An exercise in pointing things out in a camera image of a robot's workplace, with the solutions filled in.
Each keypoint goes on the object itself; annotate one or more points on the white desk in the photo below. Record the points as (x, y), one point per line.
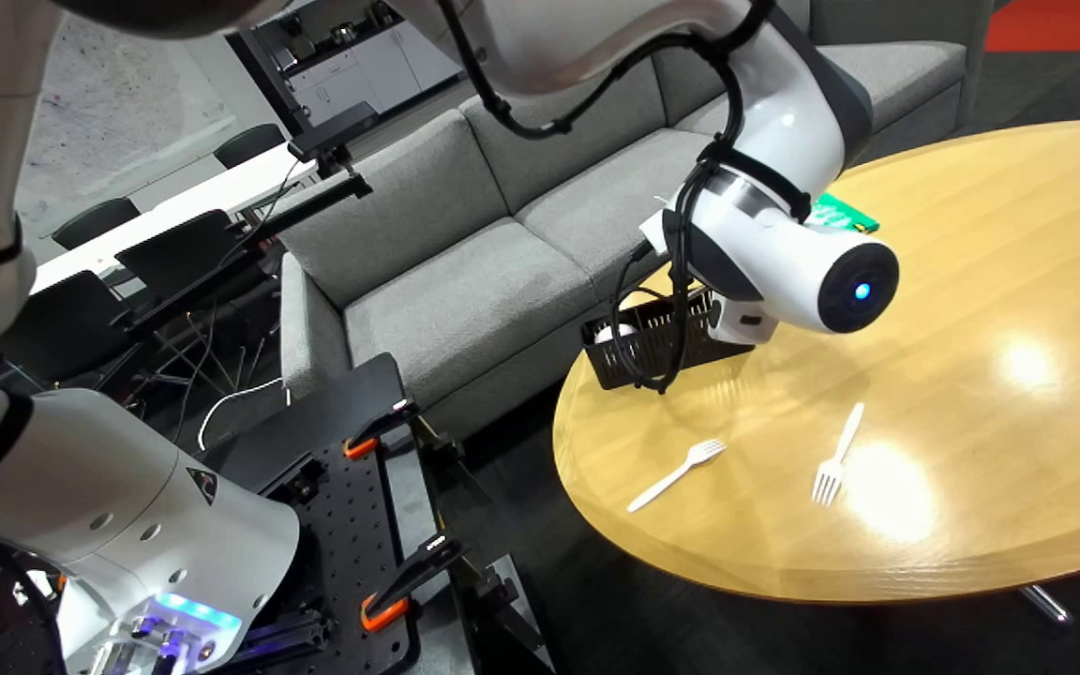
(189, 206)

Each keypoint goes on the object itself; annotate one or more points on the black utensil holder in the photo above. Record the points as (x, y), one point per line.
(609, 365)

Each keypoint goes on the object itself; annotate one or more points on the metal table leg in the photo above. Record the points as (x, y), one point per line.
(1047, 606)

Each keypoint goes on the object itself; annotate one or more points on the black monitor frame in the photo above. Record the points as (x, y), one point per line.
(277, 60)

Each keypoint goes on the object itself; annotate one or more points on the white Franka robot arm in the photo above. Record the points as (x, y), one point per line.
(789, 265)

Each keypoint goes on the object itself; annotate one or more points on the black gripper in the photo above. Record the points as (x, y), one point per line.
(691, 325)

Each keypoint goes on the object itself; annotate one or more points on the grey fabric sofa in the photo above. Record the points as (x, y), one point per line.
(465, 276)

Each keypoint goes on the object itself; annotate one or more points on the orange-tipped black clamp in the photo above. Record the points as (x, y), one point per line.
(371, 445)
(386, 607)

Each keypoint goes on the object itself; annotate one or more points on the white utensil in holder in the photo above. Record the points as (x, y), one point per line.
(617, 336)

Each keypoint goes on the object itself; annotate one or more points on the white plastic fork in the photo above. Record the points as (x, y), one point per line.
(830, 477)
(676, 475)

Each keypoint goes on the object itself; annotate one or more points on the black perforated mounting board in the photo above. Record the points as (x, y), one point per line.
(340, 526)

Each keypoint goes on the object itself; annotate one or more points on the black office chair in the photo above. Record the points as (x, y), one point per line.
(249, 140)
(95, 221)

